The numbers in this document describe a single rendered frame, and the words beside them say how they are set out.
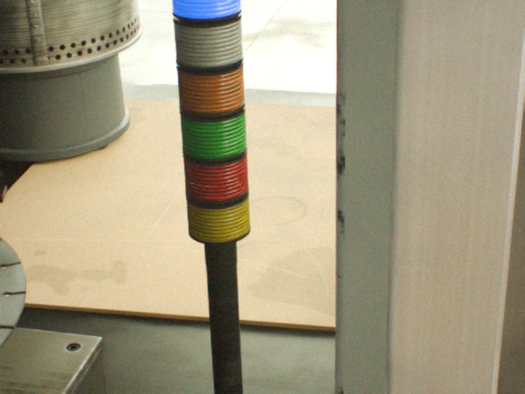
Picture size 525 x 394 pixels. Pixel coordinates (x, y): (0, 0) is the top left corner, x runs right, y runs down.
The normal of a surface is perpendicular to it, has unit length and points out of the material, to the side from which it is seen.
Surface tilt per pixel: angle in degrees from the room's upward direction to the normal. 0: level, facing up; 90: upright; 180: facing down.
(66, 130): 89
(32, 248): 0
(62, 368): 0
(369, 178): 90
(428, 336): 90
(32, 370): 0
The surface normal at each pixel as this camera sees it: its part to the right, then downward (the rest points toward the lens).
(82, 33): 0.59, 0.34
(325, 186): -0.03, -0.90
